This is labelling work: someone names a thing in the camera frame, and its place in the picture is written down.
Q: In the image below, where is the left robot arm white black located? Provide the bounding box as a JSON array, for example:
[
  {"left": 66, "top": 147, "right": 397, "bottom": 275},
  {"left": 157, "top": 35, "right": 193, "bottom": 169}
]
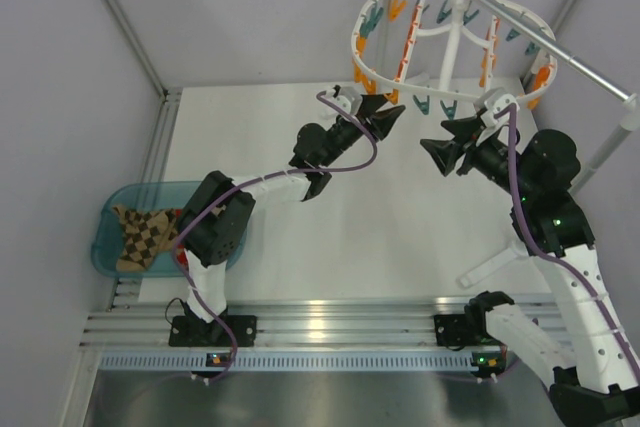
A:
[{"left": 176, "top": 86, "right": 406, "bottom": 344}]

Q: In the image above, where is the silver hanging rail rod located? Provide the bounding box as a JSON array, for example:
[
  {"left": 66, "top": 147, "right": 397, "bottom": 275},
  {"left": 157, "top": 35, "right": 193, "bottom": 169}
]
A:
[{"left": 472, "top": 0, "right": 638, "bottom": 111}]

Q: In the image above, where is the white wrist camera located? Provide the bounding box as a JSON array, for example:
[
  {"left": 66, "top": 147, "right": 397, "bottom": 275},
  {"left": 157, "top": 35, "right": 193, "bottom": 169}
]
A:
[
  {"left": 330, "top": 85, "right": 362, "bottom": 115},
  {"left": 483, "top": 88, "right": 519, "bottom": 123}
]

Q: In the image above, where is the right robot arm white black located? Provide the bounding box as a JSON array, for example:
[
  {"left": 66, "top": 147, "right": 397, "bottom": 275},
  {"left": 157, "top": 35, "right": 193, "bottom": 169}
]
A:
[{"left": 420, "top": 117, "right": 639, "bottom": 426}]

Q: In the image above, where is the perforated grey cable duct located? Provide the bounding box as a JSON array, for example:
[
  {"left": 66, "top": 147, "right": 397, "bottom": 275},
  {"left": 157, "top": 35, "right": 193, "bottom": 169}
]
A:
[{"left": 99, "top": 349, "right": 504, "bottom": 373}]

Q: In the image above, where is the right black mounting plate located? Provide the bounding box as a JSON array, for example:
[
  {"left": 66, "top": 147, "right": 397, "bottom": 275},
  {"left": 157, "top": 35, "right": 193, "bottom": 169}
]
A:
[{"left": 433, "top": 314, "right": 480, "bottom": 351}]

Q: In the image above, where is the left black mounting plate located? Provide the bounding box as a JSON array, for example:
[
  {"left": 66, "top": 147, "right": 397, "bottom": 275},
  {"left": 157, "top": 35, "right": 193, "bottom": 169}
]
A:
[{"left": 168, "top": 315, "right": 257, "bottom": 348}]

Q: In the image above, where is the orange clothes peg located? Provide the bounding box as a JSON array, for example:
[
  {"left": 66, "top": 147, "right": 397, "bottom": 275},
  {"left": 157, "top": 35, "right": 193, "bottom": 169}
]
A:
[
  {"left": 384, "top": 90, "right": 399, "bottom": 104},
  {"left": 353, "top": 63, "right": 377, "bottom": 95}
]

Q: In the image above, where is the brown checkered sock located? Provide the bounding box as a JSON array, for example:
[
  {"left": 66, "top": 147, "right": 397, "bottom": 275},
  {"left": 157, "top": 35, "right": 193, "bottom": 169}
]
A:
[{"left": 112, "top": 204, "right": 181, "bottom": 273}]

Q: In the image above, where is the white rack base foot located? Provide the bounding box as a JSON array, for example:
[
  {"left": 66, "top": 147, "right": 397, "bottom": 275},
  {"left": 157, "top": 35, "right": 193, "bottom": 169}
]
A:
[{"left": 456, "top": 240, "right": 528, "bottom": 289}]

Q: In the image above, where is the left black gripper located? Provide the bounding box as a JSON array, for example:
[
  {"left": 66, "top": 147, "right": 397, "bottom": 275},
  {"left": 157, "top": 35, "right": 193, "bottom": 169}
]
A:
[{"left": 319, "top": 92, "right": 404, "bottom": 167}]

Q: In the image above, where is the white round clip hanger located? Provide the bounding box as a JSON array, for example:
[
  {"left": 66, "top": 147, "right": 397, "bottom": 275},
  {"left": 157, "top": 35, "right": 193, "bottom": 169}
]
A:
[{"left": 347, "top": 0, "right": 559, "bottom": 118}]

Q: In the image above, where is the aluminium rail frame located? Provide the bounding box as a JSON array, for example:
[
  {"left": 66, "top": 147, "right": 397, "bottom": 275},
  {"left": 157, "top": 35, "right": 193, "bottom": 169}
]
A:
[{"left": 79, "top": 89, "right": 581, "bottom": 351}]

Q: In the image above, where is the teal clothes peg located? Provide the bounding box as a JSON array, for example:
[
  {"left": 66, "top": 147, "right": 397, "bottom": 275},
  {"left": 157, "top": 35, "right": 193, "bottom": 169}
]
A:
[
  {"left": 440, "top": 100, "right": 458, "bottom": 120},
  {"left": 412, "top": 95, "right": 431, "bottom": 115}
]

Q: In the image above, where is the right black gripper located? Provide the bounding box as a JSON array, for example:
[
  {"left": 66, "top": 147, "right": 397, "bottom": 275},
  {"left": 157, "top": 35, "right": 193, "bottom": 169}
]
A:
[{"left": 421, "top": 114, "right": 535, "bottom": 201}]

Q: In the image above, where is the red white sock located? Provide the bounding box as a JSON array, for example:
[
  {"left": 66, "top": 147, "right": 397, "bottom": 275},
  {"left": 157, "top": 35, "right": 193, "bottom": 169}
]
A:
[{"left": 176, "top": 249, "right": 189, "bottom": 269}]

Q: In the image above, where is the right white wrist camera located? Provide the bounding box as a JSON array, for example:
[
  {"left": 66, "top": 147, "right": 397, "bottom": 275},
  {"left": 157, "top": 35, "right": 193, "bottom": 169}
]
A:
[{"left": 483, "top": 88, "right": 519, "bottom": 123}]

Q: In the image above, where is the teal plastic basket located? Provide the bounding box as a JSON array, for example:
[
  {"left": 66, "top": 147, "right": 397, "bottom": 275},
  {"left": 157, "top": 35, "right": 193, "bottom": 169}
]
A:
[{"left": 90, "top": 180, "right": 250, "bottom": 279}]

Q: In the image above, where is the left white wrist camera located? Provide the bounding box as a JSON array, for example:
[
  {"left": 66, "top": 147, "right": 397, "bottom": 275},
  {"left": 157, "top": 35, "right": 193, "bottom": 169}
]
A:
[{"left": 330, "top": 85, "right": 362, "bottom": 115}]

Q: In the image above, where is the black mounting plate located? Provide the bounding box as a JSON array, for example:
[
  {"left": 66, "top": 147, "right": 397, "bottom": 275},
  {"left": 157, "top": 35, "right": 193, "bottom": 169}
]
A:
[
  {"left": 168, "top": 315, "right": 257, "bottom": 348},
  {"left": 433, "top": 314, "right": 480, "bottom": 351}
]

